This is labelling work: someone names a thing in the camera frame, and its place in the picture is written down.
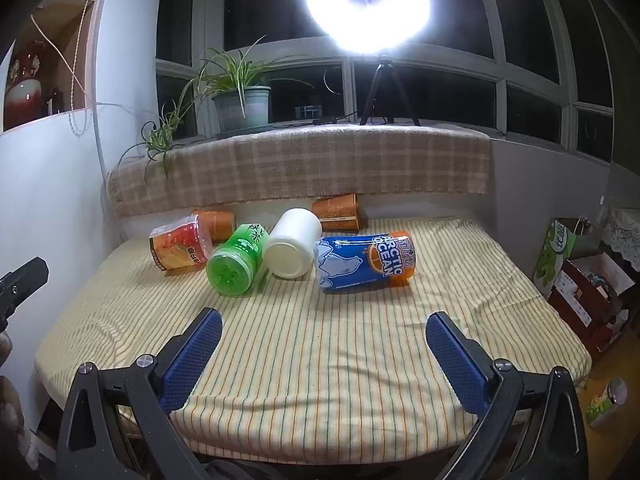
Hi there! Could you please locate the yellow striped bed sheet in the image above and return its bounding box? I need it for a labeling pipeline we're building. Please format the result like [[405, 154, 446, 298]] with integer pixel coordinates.
[[34, 215, 593, 466]]

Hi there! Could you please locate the green cardboard box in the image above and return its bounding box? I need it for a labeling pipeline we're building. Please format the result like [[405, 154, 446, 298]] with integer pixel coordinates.
[[532, 217, 583, 297]]

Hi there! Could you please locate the red ceramic vase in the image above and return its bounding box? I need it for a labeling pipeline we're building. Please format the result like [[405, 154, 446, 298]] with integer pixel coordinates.
[[4, 40, 49, 122]]

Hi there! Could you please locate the white lace cloth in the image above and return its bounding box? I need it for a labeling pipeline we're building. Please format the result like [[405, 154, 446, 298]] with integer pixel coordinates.
[[600, 206, 640, 272]]

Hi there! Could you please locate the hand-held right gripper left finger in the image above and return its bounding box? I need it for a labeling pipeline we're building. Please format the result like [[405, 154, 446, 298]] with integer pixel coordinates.
[[56, 306, 224, 480]]

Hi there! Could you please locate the wooden shelf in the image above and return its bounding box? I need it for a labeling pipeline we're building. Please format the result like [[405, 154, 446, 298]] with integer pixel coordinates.
[[0, 0, 112, 133]]

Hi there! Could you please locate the blue Arctic Ocean bottle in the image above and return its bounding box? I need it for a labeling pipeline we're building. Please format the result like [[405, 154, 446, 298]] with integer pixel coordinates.
[[313, 230, 417, 295]]

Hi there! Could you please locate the black tripod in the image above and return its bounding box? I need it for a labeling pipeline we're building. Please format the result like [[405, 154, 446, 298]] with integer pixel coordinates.
[[359, 54, 422, 127]]

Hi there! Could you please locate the white plastic jar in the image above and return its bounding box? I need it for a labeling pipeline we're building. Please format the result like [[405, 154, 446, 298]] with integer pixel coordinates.
[[263, 208, 323, 280]]

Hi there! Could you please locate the red cardboard box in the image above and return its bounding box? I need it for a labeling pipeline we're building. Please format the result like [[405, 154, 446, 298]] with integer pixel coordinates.
[[547, 252, 636, 357]]

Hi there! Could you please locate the green plastic bottle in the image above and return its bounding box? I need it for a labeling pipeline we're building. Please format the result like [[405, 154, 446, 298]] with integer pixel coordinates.
[[206, 223, 271, 297]]

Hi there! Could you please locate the grey window frame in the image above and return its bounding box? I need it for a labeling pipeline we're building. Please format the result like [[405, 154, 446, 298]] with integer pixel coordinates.
[[155, 0, 617, 162]]

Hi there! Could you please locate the potted spider plant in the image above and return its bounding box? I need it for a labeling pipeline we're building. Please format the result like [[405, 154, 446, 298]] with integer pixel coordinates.
[[118, 35, 314, 181]]

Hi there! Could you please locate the red orange labelled bottle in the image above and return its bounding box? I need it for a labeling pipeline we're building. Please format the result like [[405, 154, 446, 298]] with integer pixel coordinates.
[[149, 213, 212, 273]]

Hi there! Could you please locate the brown paper cup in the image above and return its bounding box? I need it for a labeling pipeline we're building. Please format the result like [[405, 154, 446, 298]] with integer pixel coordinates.
[[192, 209, 237, 244], [311, 193, 362, 234]]

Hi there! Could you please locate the beige plaid blanket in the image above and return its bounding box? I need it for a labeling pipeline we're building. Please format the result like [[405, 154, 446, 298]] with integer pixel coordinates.
[[107, 125, 491, 221]]

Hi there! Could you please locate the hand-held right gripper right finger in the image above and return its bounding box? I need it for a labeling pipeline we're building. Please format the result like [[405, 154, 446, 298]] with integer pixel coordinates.
[[425, 311, 590, 480]]

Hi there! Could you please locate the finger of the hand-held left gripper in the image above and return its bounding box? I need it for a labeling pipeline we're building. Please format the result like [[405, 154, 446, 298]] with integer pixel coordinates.
[[0, 256, 49, 332]]

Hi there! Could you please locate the ring light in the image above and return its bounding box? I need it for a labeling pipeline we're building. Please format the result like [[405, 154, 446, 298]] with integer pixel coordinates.
[[305, 0, 432, 56]]

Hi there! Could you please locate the black cable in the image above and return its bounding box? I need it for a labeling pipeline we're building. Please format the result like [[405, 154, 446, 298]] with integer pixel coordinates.
[[270, 116, 362, 127]]

